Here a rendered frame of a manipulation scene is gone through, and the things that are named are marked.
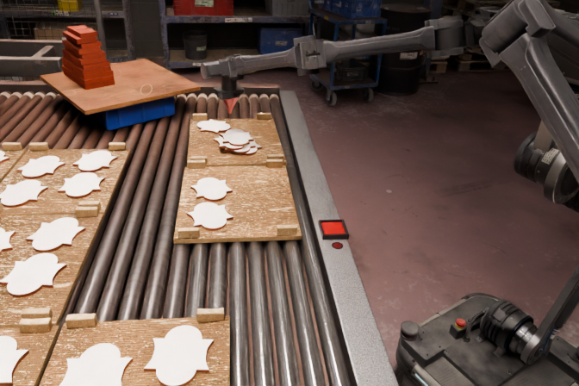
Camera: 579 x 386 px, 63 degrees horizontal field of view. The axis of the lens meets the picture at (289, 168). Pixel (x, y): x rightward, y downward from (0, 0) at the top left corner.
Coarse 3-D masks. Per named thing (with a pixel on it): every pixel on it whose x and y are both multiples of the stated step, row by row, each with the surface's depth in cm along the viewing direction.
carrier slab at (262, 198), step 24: (216, 168) 163; (240, 168) 164; (264, 168) 165; (192, 192) 149; (240, 192) 150; (264, 192) 151; (288, 192) 152; (240, 216) 138; (264, 216) 139; (288, 216) 140; (192, 240) 128; (216, 240) 129; (240, 240) 130; (264, 240) 131
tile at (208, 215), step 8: (200, 208) 140; (208, 208) 140; (216, 208) 140; (224, 208) 140; (192, 216) 136; (200, 216) 136; (208, 216) 136; (216, 216) 136; (224, 216) 136; (232, 216) 137; (200, 224) 133; (208, 224) 133; (216, 224) 133; (224, 224) 133
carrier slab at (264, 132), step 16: (192, 128) 191; (240, 128) 193; (256, 128) 194; (272, 128) 195; (192, 144) 178; (208, 144) 179; (272, 144) 182; (208, 160) 168; (224, 160) 168; (240, 160) 169; (256, 160) 170
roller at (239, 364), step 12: (240, 252) 127; (240, 264) 123; (240, 276) 119; (240, 288) 115; (240, 300) 111; (240, 312) 108; (240, 324) 105; (240, 336) 102; (240, 348) 99; (240, 360) 97; (240, 372) 94; (240, 384) 92
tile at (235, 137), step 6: (228, 132) 180; (234, 132) 180; (240, 132) 181; (246, 132) 181; (228, 138) 176; (234, 138) 176; (240, 138) 176; (246, 138) 176; (234, 144) 172; (240, 144) 172; (246, 144) 174
